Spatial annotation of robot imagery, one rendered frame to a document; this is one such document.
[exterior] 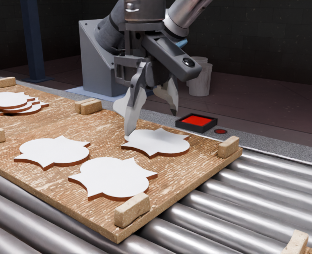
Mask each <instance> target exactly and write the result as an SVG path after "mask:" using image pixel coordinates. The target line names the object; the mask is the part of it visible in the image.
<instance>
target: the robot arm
mask: <svg viewBox="0 0 312 254"><path fill-rule="evenodd" d="M211 1H212V0H176V1H175V2H174V3H173V4H172V6H171V7H170V8H169V9H166V0H118V2H117V3H116V5H115V7H114V8H113V10H112V11H111V13H110V14H109V15H108V16H107V17H105V18H104V19H102V20H101V21H100V22H98V24H97V25H96V27H95V28H94V37H95V39H96V41H97V42H98V44H99V45H100V46H101V47H102V48H103V49H105V50H106V51H108V52H109V53H111V54H114V55H116V56H114V72H115V83H118V84H123V86H126V87H129V89H128V91H127V93H126V95H125V97H124V98H122V99H119V100H116V101H115V102H114V104H113V110H114V111H115V112H116V113H118V114H119V115H121V116H122V117H124V134H125V136H129V135H130V134H131V133H132V132H133V131H134V130H135V129H136V124H137V120H138V118H139V116H140V110H141V108H142V106H143V104H144V103H145V101H146V99H147V95H146V92H145V89H144V88H145V87H146V89H148V90H153V93H154V94H155V95H156V96H158V97H160V98H162V99H164V100H166V101H167V102H168V103H169V105H170V110H171V112H172V114H173V116H177V112H178V84H177V78H178V79H180V80H181V81H182V82H186V81H189V80H192V79H195V78H197V77H198V76H199V74H200V72H201V71H202V67H201V66H200V65H199V64H198V63H197V62H196V61H194V60H193V59H192V58H191V57H190V56H189V55H187V54H186V53H185V52H184V51H183V50H182V49H181V48H182V47H184V46H185V45H186V44H187V42H188V41H187V39H186V37H187V35H188V34H189V26H190V25H191V24H192V22H193V21H194V20H195V19H196V18H197V17H198V16H199V15H200V14H201V12H202V11H203V10H204V9H205V8H206V7H207V6H208V5H209V4H210V2H211ZM116 64H117V65H116ZM154 86H157V88H154ZM153 88H154V89H153Z"/></svg>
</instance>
